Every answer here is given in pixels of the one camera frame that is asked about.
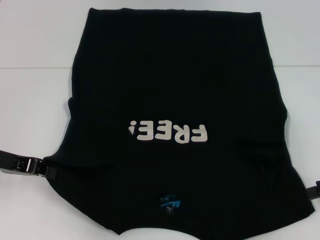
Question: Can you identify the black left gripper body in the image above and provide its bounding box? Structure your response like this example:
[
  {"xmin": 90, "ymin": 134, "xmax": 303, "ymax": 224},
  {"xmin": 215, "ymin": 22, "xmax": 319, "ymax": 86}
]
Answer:
[{"xmin": 0, "ymin": 149, "xmax": 43, "ymax": 179}]

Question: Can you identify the black shirt with FREE print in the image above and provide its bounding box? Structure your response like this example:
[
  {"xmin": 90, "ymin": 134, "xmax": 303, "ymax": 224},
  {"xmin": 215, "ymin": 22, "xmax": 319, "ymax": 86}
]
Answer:
[{"xmin": 42, "ymin": 6, "xmax": 316, "ymax": 240}]

